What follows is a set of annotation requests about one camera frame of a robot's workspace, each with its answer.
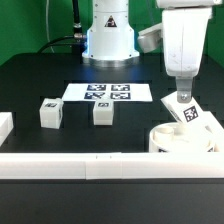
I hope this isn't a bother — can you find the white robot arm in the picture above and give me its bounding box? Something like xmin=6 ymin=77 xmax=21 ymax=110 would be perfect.
xmin=82 ymin=0 xmax=223 ymax=103

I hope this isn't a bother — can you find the white round stool seat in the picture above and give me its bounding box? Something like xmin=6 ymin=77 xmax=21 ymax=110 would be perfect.
xmin=149 ymin=122 xmax=215 ymax=153

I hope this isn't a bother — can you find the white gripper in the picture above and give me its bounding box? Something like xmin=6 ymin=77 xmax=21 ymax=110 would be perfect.
xmin=162 ymin=7 xmax=212 ymax=103

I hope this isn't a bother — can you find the white fiducial marker sheet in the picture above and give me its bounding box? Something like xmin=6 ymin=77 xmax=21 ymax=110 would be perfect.
xmin=62 ymin=83 xmax=153 ymax=102

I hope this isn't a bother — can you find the white front fence bar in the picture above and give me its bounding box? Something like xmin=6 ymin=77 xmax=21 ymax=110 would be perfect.
xmin=0 ymin=152 xmax=224 ymax=180

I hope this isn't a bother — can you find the white right fence piece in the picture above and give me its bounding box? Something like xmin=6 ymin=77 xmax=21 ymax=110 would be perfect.
xmin=203 ymin=111 xmax=224 ymax=153

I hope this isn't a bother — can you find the white fence piece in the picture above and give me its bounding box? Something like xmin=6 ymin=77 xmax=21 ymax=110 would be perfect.
xmin=203 ymin=111 xmax=224 ymax=153
xmin=0 ymin=112 xmax=14 ymax=146

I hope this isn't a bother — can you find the black thick cable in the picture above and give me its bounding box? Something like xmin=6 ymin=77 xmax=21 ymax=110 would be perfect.
xmin=37 ymin=0 xmax=88 ymax=54

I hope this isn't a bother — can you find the thin white cable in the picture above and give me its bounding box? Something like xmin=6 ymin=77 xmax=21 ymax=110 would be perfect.
xmin=45 ymin=0 xmax=55 ymax=54

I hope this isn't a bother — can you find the white left fence piece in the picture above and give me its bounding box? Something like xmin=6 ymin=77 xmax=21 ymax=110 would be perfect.
xmin=0 ymin=112 xmax=14 ymax=146

